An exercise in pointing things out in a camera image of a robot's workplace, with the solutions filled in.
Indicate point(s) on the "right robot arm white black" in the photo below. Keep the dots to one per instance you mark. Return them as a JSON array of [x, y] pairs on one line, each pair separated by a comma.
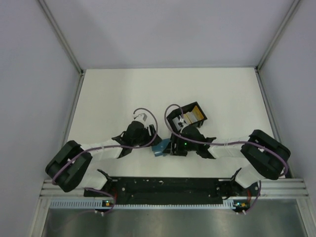
[[266, 156]]

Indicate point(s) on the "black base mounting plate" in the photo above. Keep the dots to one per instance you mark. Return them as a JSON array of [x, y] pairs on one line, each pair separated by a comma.
[[167, 199]]

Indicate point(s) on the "right aluminium frame post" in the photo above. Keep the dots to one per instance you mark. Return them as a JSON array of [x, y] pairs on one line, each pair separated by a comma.
[[295, 4]]

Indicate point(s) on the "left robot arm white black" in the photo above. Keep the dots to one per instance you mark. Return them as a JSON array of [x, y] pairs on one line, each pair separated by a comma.
[[72, 166]]

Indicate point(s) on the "white slotted cable duct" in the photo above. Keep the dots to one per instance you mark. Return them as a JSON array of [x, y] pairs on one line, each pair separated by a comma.
[[104, 204]]

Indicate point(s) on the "black card tray box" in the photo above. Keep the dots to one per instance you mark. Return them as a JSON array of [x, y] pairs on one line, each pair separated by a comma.
[[178, 118]]

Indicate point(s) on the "blue leather card holder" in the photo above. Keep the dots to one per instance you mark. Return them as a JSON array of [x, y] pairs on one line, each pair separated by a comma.
[[158, 149]]

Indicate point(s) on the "aluminium front rail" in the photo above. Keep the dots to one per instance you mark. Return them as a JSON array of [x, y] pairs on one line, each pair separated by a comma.
[[281, 188]]

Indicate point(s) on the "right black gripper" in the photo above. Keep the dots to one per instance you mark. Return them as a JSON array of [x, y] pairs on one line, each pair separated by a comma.
[[177, 150]]

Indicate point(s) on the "left aluminium frame post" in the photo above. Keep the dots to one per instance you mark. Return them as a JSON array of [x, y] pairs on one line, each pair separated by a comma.
[[59, 35]]

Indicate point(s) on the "aluminium frame post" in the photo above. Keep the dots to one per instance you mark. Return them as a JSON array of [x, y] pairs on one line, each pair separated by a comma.
[[59, 35], [295, 4]]

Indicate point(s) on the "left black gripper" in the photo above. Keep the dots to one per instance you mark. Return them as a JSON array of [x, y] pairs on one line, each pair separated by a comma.
[[152, 131]]

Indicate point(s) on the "gold credit card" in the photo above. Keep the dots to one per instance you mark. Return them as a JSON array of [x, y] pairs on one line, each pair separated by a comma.
[[195, 115]]

